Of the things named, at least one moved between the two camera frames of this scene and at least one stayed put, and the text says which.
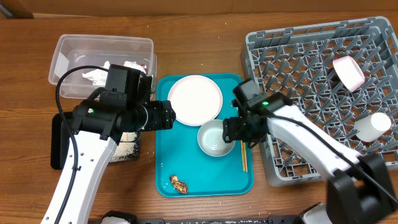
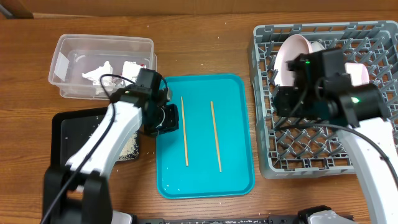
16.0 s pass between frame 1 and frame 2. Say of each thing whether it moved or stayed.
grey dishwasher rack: stayed
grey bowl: moved
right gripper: moved
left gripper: stayed
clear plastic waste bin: stayed
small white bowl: moved
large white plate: moved
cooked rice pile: stayed
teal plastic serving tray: stayed
